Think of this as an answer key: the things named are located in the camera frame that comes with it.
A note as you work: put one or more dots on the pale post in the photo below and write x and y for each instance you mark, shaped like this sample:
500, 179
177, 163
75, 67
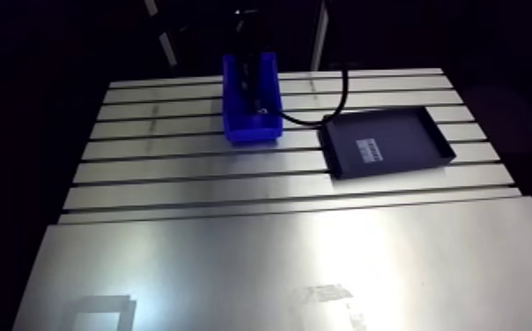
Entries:
319, 37
168, 48

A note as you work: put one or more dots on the blue bin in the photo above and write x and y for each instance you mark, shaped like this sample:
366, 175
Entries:
252, 129

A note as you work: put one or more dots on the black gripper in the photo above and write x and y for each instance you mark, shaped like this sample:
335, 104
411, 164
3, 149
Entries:
250, 69

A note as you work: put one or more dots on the dark blue-grey tray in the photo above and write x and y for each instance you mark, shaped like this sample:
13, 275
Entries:
386, 148

